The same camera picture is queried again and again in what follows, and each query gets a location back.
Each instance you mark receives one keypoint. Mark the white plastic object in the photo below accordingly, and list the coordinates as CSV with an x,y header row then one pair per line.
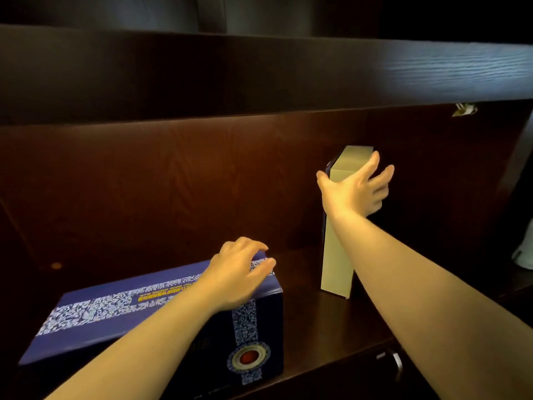
x,y
524,249

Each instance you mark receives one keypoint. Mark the dark wooden cabinet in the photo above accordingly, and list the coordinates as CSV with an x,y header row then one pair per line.
x,y
208,79

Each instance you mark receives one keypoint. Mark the white light clip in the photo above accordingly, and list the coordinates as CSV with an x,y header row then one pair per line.
x,y
464,109

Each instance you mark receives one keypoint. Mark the white and blue tea box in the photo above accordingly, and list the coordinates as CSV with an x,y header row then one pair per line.
x,y
335,262

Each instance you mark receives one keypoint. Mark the person's right forearm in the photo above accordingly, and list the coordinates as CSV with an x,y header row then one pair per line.
x,y
416,304

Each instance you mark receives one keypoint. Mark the person's right hand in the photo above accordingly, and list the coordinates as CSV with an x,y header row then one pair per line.
x,y
354,195

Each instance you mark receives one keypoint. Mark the person's left forearm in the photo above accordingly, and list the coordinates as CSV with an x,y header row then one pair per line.
x,y
137,354

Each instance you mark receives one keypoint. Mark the blue patterned gift box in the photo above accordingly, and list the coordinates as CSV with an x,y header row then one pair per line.
x,y
108,316

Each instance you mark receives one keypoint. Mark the person's left hand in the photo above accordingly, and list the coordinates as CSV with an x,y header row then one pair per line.
x,y
233,279

